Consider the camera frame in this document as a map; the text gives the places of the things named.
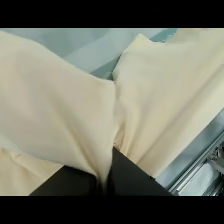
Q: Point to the silver frame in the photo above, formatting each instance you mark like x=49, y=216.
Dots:
x=200, y=150

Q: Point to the cream T-shirt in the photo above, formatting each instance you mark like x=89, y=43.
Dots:
x=56, y=106

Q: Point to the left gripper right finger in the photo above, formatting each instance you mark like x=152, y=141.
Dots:
x=133, y=180

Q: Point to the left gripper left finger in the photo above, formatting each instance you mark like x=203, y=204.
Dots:
x=71, y=183

